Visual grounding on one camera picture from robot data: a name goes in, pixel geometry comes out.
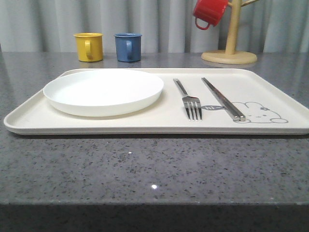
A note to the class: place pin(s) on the silver metal fork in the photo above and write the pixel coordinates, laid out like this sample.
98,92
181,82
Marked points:
192,104

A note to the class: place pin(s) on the white round plate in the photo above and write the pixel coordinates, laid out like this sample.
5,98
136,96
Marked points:
106,92

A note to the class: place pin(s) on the beige rabbit serving tray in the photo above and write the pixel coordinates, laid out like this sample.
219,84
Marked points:
234,101

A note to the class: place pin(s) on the blue enamel mug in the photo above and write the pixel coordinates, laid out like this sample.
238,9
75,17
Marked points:
128,47

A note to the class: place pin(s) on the yellow enamel mug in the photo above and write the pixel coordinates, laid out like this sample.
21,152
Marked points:
89,46

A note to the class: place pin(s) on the wooden mug tree stand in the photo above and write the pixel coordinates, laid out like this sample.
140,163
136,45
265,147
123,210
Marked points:
230,55

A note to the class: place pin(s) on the red enamel mug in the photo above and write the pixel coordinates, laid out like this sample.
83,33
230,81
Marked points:
209,11

